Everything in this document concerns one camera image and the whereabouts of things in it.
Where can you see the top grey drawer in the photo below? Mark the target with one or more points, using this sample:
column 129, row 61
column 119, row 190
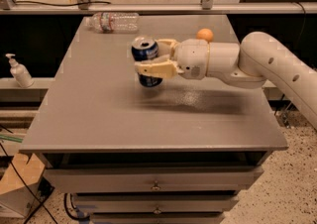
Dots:
column 97, row 180

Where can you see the grey drawer cabinet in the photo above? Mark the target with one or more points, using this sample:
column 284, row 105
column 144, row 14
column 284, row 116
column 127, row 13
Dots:
column 96, row 114

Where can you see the blue pepsi can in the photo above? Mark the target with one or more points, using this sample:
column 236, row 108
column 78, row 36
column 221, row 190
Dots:
column 145, row 48

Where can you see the bottom grey drawer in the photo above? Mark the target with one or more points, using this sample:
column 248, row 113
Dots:
column 163, row 218

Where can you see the white pump dispenser bottle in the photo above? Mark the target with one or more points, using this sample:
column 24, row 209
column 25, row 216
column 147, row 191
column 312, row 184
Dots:
column 19, row 72

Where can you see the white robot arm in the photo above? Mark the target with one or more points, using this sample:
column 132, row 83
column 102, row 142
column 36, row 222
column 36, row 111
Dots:
column 258, row 58

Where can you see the grey drawer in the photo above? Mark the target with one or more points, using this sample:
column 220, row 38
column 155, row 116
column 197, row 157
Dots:
column 151, row 203
column 163, row 218
column 97, row 180

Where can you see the clear plastic water bottle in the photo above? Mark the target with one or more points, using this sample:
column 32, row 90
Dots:
column 113, row 22

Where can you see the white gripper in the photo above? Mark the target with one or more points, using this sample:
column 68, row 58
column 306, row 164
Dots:
column 192, row 57

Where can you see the middle grey drawer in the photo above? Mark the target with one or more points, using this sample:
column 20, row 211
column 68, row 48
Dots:
column 151, row 203

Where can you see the cardboard box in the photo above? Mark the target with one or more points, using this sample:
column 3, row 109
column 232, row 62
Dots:
column 17, row 192

